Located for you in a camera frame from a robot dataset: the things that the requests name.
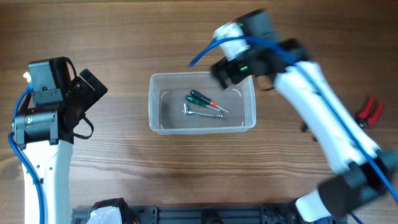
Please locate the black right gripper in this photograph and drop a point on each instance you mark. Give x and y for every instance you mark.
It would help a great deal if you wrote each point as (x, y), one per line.
(226, 66)

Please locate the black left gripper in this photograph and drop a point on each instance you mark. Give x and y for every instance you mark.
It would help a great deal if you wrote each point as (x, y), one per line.
(100, 89)

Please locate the black red screwdriver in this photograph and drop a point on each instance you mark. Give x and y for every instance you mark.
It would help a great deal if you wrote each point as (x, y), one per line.
(199, 96)

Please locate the green handled screwdriver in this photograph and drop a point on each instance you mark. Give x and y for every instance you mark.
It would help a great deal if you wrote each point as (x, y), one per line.
(199, 102)

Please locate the clear plastic container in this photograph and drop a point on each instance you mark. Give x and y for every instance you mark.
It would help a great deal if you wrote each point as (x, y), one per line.
(167, 93)

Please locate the silver L-shaped socket wrench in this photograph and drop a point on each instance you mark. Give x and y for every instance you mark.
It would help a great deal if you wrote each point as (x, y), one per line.
(187, 110)

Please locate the red handled pliers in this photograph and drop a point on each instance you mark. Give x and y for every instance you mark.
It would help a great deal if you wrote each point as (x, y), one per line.
(369, 113)

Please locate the orange black needle-nose pliers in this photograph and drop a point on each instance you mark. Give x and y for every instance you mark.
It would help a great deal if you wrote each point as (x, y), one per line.
(304, 129)

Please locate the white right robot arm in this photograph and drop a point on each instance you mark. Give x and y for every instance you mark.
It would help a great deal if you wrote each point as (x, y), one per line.
(362, 170)

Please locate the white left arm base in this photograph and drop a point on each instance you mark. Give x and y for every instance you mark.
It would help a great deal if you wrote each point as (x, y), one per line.
(112, 211)

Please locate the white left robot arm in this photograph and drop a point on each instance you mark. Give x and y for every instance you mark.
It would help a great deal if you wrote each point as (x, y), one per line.
(42, 136)

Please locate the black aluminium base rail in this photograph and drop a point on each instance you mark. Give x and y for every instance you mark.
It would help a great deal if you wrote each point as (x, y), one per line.
(279, 213)

